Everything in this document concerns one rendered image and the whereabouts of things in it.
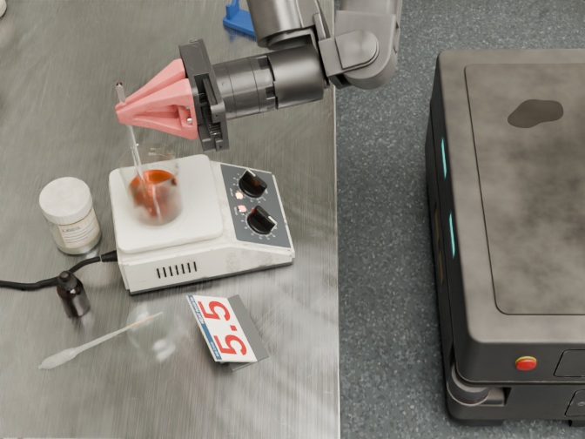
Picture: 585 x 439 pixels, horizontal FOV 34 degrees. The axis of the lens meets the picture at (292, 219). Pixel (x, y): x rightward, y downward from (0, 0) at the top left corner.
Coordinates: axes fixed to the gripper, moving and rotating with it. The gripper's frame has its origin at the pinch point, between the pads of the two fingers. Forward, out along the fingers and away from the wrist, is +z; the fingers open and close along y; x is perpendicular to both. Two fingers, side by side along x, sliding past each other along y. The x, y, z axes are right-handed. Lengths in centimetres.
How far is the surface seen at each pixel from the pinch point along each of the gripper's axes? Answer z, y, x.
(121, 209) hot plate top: 3.0, -2.0, 17.1
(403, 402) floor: -39, -7, 101
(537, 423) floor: -62, 4, 101
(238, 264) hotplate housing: -8.5, 5.0, 23.1
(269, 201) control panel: -14.2, -2.2, 22.2
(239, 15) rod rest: -19, -39, 25
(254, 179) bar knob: -12.9, -3.8, 19.5
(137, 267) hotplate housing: 2.7, 4.3, 20.0
